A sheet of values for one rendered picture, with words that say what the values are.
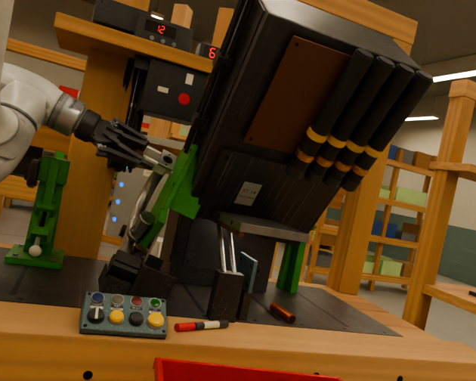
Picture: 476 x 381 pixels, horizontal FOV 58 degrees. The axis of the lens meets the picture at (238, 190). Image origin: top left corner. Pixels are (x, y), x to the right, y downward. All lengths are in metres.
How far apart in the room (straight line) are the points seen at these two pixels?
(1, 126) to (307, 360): 0.76
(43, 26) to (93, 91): 9.98
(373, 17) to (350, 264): 0.91
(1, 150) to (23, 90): 0.16
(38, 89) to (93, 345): 0.57
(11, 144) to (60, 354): 0.42
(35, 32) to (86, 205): 10.02
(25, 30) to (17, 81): 10.22
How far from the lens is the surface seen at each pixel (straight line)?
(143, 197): 1.15
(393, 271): 7.27
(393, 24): 1.78
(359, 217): 1.67
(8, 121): 0.96
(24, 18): 11.34
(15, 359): 0.82
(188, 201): 1.01
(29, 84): 1.07
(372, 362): 1.04
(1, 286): 1.01
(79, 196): 1.35
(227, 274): 0.95
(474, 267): 11.28
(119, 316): 0.81
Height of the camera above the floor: 1.21
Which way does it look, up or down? 1 degrees down
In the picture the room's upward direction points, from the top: 12 degrees clockwise
